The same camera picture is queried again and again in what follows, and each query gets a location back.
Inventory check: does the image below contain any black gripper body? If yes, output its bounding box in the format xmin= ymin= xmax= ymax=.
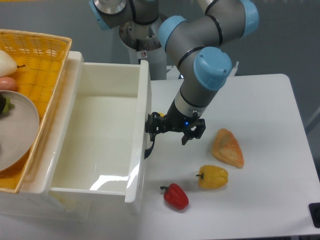
xmin=164 ymin=101 xmax=200 ymax=133

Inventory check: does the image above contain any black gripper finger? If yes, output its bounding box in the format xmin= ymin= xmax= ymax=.
xmin=145 ymin=112 xmax=167 ymax=147
xmin=181 ymin=118 xmax=206 ymax=145

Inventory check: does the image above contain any white drawer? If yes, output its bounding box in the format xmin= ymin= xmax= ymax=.
xmin=50 ymin=60 xmax=152 ymax=215

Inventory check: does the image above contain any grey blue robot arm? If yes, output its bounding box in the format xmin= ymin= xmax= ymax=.
xmin=89 ymin=0 xmax=259 ymax=144

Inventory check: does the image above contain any white drawer cabinet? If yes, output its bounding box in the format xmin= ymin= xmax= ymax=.
xmin=0 ymin=51 xmax=91 ymax=222

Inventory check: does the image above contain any golden pastry turnover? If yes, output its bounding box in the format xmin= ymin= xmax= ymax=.
xmin=211 ymin=128 xmax=245 ymax=169

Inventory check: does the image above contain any yellow bell pepper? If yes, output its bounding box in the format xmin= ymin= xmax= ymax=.
xmin=196 ymin=165 xmax=229 ymax=190

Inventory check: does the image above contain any red bell pepper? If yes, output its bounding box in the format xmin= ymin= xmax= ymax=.
xmin=160 ymin=183 xmax=189 ymax=210

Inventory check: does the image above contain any yellow woven basket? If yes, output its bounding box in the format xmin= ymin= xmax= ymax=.
xmin=0 ymin=29 xmax=72 ymax=194

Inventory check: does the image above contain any grey ceramic plate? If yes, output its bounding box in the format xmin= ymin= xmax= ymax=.
xmin=0 ymin=90 xmax=40 ymax=171

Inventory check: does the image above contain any black device at edge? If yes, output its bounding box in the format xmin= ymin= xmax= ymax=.
xmin=308 ymin=202 xmax=320 ymax=229

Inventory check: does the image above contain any dark purple eggplant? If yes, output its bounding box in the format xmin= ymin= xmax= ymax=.
xmin=0 ymin=93 xmax=15 ymax=117

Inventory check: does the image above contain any pink sausage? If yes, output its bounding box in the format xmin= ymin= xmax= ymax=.
xmin=0 ymin=76 xmax=18 ymax=92

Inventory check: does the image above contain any white pear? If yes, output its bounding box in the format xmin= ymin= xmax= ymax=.
xmin=0 ymin=50 xmax=26 ymax=77

